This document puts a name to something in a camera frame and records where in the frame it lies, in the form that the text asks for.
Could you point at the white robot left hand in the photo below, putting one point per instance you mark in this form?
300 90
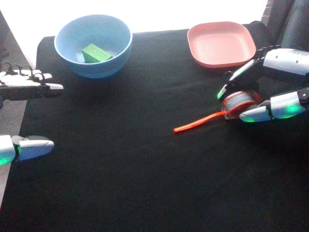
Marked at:
21 83

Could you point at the green block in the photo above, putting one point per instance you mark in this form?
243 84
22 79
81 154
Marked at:
96 54

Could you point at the orange tape measure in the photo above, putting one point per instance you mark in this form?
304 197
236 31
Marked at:
237 101

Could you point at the light blue bowl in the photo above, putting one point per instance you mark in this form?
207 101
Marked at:
72 36

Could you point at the pink square plate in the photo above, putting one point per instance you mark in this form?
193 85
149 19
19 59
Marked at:
220 44

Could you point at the black table cloth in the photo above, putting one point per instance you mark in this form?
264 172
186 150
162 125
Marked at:
135 157

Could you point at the dark grey curtain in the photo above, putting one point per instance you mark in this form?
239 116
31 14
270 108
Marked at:
289 21

